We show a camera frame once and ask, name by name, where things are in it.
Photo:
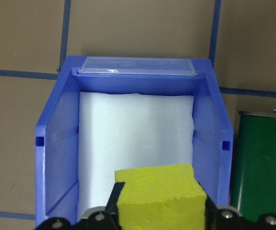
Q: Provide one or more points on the clear plastic label cover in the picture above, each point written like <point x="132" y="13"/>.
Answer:
<point x="137" y="64"/>

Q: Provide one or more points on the white foam pad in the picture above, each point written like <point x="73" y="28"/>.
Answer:
<point x="133" y="131"/>

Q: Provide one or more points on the blue plastic storage bin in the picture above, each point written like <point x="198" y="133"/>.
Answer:
<point x="61" y="143"/>

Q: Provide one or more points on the green conveyor belt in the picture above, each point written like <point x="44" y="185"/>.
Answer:
<point x="265" y="167"/>

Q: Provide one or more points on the yellow foam block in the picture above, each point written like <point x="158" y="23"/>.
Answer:
<point x="161" y="191"/>

